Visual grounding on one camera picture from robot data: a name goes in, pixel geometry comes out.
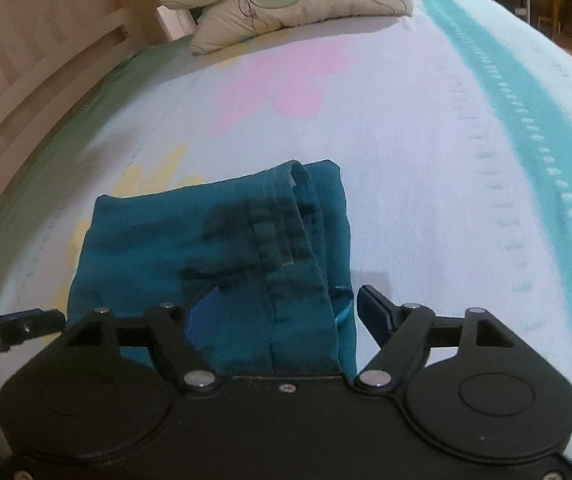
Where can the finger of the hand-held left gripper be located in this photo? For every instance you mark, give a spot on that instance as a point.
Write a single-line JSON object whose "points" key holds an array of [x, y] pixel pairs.
{"points": [[21, 327]]}

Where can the teal pants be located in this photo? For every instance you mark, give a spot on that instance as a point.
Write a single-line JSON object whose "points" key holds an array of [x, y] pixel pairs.
{"points": [[246, 260]]}

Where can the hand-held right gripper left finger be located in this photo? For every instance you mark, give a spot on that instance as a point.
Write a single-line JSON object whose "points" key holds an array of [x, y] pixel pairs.
{"points": [[202, 321]]}

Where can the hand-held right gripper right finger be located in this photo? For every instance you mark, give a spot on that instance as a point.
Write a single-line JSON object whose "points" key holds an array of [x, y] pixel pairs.
{"points": [[371, 312]]}

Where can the pastel printed bed sheet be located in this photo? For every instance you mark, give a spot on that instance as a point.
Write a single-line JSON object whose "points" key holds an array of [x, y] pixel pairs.
{"points": [[415, 135]]}

